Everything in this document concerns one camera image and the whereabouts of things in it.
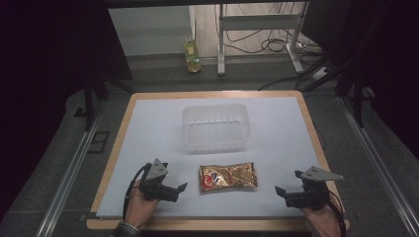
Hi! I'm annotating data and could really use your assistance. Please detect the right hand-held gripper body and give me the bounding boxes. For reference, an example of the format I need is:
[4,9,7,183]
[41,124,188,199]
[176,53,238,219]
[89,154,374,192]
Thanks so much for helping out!
[285,166,345,212]

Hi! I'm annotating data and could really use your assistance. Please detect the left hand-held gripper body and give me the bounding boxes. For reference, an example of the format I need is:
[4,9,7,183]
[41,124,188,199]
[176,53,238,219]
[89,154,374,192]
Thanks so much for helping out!
[139,158,181,203]

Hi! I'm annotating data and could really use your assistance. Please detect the gold foil snack packet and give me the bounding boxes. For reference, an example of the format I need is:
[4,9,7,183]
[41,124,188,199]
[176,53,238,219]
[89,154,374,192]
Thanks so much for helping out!
[198,161,259,194]

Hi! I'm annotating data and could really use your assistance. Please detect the clear plastic container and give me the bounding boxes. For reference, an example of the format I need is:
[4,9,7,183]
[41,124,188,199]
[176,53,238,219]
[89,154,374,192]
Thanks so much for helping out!
[181,103,252,155]

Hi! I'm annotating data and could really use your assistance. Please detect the person's left hand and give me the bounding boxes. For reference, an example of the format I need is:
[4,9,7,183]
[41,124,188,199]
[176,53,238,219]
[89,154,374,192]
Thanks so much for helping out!
[125,179,161,229]

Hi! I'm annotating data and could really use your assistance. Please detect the person's right hand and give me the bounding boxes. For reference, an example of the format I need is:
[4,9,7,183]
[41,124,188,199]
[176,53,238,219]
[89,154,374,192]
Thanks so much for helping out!
[300,202,343,237]

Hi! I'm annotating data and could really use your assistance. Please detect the white table mat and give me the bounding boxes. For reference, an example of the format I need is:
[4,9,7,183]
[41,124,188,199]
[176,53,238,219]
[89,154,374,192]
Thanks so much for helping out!
[96,96,326,220]

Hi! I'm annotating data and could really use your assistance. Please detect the metal watch band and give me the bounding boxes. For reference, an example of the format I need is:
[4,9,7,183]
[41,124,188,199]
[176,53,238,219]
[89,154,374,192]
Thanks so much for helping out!
[110,220,141,237]

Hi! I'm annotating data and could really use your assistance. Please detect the black metal stand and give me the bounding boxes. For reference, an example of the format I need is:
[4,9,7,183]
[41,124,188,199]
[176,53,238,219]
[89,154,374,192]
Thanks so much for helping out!
[73,77,112,132]
[334,73,369,128]

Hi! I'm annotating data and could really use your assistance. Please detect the yellow drink bottle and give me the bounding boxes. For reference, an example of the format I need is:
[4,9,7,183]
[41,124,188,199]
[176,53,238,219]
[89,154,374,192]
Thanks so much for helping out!
[183,32,203,74]

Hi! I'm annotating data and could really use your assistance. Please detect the white power strip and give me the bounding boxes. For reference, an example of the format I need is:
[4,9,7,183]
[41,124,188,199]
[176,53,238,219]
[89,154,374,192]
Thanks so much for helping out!
[294,39,319,52]

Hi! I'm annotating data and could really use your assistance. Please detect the dark curtain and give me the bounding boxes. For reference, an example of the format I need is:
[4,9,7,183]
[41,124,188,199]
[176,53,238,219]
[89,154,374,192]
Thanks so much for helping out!
[0,0,134,225]
[300,0,419,161]

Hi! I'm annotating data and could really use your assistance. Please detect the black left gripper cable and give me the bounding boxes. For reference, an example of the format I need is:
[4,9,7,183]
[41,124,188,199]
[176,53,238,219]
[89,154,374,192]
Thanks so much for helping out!
[122,163,153,222]

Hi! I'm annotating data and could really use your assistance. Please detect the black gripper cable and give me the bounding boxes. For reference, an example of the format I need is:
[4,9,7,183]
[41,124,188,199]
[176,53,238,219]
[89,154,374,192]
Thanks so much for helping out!
[325,189,348,237]
[122,163,153,222]

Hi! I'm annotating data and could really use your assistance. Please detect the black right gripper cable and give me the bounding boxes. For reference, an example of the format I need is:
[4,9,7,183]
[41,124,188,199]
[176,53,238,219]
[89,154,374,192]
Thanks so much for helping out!
[325,189,348,237]

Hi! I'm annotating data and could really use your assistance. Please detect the metal floor rail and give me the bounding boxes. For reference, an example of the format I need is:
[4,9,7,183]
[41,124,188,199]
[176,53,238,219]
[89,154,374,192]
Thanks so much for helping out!
[338,96,419,237]
[34,100,108,237]

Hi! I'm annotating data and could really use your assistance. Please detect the black floor cables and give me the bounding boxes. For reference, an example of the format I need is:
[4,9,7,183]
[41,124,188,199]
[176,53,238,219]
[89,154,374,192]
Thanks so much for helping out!
[213,2,325,92]

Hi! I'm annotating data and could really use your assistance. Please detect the white metal desk frame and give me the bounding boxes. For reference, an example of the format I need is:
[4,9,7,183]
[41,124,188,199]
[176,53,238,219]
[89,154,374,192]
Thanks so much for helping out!
[216,2,310,77]

